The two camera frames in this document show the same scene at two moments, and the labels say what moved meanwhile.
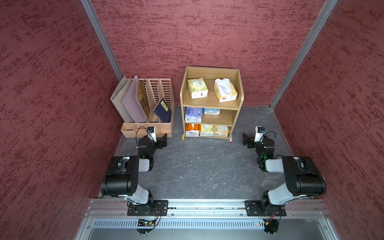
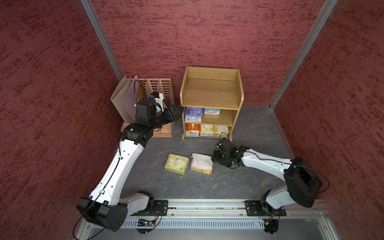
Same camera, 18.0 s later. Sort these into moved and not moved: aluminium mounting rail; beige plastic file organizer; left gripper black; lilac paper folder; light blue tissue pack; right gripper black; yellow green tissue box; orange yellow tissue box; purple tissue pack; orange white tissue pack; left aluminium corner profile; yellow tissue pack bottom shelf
Moved: orange yellow tissue box; yellow green tissue box; right gripper black; left gripper black
Not moved: yellow tissue pack bottom shelf; aluminium mounting rail; purple tissue pack; orange white tissue pack; beige plastic file organizer; lilac paper folder; left aluminium corner profile; light blue tissue pack
